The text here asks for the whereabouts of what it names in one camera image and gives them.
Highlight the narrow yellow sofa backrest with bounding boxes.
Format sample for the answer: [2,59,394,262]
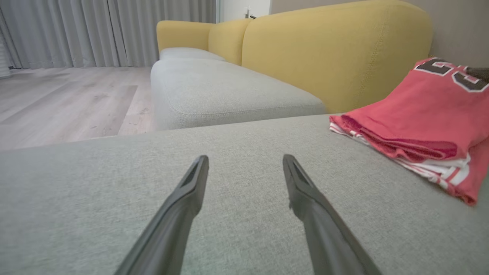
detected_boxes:
[208,19,253,66]

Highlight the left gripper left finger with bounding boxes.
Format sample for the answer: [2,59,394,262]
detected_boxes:
[115,155,209,275]

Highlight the small grey sofa seat cushion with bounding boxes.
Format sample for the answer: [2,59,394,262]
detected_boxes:
[159,47,227,62]

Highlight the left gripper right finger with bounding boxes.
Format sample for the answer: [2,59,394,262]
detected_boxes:
[283,154,382,275]

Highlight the white door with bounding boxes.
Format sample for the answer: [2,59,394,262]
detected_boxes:
[220,0,272,22]

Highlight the large grey sofa seat cushion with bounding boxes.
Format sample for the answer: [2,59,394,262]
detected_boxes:
[0,113,489,275]

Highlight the yellow sofa armrest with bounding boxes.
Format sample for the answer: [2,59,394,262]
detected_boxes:
[156,20,215,54]

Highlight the red and white jersey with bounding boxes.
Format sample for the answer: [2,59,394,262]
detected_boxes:
[329,57,489,207]

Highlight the grey pleated curtain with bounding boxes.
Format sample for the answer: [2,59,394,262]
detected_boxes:
[0,0,217,70]

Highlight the wide yellow sofa backrest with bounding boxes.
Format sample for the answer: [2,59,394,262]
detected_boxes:
[241,0,433,114]

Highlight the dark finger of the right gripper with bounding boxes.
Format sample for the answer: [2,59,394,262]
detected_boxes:
[467,67,489,81]

